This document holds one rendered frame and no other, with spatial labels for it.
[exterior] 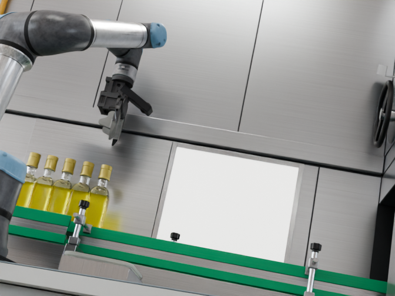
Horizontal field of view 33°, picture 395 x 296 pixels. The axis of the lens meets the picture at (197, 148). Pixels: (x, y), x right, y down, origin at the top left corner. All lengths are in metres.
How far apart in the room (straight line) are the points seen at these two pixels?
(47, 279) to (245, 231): 0.93
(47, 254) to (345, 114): 1.06
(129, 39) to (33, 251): 0.64
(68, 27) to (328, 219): 1.00
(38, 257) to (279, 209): 0.75
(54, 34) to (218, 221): 0.79
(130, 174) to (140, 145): 0.10
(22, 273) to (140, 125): 1.01
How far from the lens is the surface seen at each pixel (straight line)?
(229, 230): 2.09
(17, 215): 1.93
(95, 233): 1.96
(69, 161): 2.07
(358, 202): 2.18
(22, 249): 1.89
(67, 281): 1.28
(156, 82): 2.31
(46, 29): 1.71
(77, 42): 1.74
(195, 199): 2.12
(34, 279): 1.31
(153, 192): 2.14
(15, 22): 1.77
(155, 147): 2.18
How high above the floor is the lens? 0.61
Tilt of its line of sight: 19 degrees up
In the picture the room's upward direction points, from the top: 12 degrees clockwise
